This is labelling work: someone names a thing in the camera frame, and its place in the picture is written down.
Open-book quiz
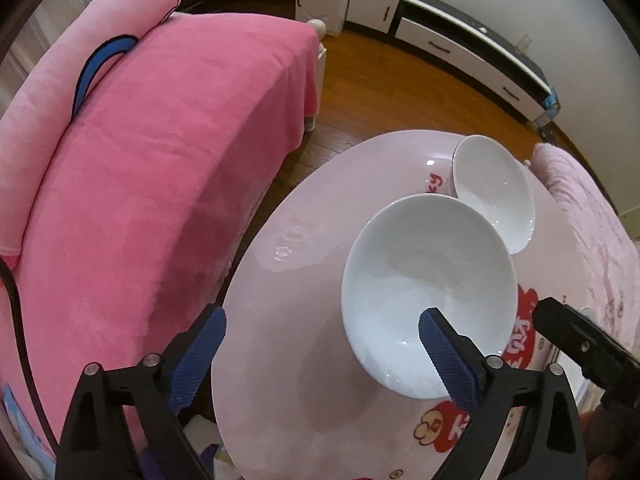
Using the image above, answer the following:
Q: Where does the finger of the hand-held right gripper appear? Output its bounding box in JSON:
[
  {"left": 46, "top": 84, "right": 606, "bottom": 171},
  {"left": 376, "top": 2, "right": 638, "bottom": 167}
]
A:
[{"left": 531, "top": 297, "right": 640, "bottom": 396}]

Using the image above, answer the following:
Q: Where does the pink floral bedspread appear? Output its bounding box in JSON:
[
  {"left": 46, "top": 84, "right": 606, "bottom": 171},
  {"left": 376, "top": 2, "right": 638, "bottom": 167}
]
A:
[{"left": 531, "top": 142, "right": 640, "bottom": 396}]

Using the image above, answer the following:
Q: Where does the person's right hand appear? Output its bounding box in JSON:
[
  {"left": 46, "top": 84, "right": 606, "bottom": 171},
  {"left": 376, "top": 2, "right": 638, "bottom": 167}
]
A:
[{"left": 581, "top": 407, "right": 640, "bottom": 480}]

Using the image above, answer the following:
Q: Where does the pink sofa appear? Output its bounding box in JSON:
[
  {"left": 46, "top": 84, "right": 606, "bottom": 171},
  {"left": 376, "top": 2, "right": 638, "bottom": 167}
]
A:
[{"left": 0, "top": 7, "right": 321, "bottom": 461}]

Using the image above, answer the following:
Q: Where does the white bed post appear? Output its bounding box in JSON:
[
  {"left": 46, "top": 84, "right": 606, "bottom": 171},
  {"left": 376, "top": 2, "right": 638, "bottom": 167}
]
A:
[{"left": 306, "top": 18, "right": 328, "bottom": 133}]

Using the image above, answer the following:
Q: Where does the small white side cabinet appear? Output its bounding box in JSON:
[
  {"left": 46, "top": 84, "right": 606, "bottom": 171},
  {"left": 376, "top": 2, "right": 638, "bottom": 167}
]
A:
[{"left": 344, "top": 0, "right": 407, "bottom": 37}]

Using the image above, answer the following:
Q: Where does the beige curtain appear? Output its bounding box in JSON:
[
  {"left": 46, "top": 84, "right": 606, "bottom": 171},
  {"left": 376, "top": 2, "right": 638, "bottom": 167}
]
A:
[{"left": 0, "top": 0, "right": 76, "bottom": 126}]

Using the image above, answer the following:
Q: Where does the black cable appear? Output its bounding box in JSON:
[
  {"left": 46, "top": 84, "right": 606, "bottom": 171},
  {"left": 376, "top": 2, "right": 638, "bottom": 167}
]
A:
[{"left": 0, "top": 260, "right": 58, "bottom": 461}]

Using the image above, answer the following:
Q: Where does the pink bolster pillow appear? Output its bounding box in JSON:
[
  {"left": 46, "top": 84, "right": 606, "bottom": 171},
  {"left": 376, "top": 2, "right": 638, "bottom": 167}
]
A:
[{"left": 0, "top": 0, "right": 180, "bottom": 256}]

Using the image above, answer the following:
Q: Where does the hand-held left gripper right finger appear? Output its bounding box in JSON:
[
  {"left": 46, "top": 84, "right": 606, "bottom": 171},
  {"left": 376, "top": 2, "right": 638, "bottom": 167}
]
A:
[{"left": 417, "top": 307, "right": 588, "bottom": 480}]

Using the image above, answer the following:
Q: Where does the black and white TV stand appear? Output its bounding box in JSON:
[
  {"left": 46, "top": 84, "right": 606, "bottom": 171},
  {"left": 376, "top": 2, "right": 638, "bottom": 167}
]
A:
[{"left": 394, "top": 0, "right": 557, "bottom": 122}]

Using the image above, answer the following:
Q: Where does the blue bag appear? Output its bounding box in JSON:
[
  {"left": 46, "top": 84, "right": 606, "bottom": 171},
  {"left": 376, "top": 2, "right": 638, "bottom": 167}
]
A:
[{"left": 537, "top": 89, "right": 560, "bottom": 128}]

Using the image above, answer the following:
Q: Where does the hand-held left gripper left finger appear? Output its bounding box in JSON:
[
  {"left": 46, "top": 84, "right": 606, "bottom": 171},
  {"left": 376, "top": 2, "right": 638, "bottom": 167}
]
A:
[{"left": 54, "top": 304, "right": 227, "bottom": 480}]

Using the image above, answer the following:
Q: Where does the white ceramic bowl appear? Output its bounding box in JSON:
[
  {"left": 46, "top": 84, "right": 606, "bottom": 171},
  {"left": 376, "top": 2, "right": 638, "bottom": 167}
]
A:
[
  {"left": 341, "top": 194, "right": 518, "bottom": 401},
  {"left": 452, "top": 135, "right": 536, "bottom": 256}
]

